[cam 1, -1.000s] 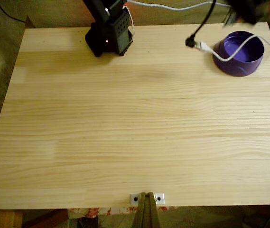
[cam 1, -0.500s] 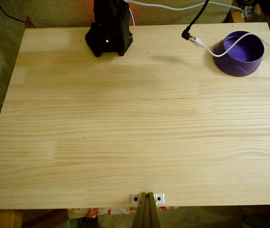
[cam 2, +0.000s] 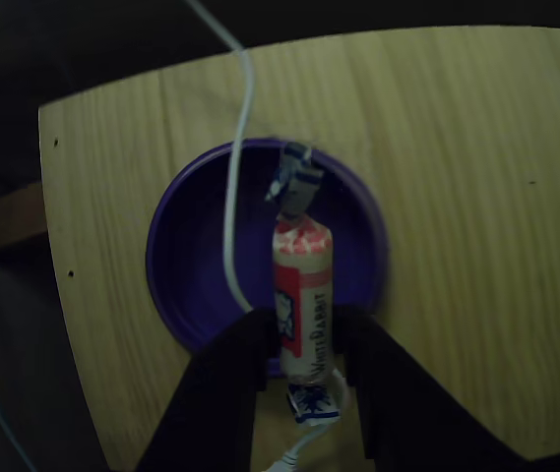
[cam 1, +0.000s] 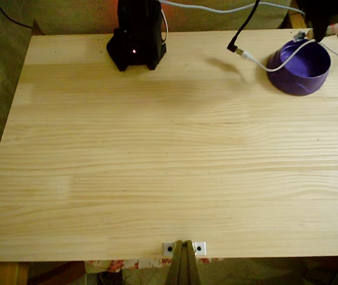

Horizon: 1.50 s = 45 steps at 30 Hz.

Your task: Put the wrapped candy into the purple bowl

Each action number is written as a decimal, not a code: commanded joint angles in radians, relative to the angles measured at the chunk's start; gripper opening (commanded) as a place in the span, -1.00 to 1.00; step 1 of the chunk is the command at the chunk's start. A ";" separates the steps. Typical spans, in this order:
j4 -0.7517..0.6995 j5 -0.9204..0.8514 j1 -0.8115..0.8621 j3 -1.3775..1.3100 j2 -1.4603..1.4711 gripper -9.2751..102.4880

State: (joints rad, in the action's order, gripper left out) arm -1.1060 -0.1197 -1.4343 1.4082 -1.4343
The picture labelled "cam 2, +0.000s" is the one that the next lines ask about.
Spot purple plastic bowl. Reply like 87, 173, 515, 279
144, 137, 391, 381

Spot white candy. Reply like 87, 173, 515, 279
263, 141, 343, 430

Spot white USB cable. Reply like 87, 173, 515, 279
183, 0, 351, 472

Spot brown wooden furniture piece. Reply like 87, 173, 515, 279
0, 180, 48, 258

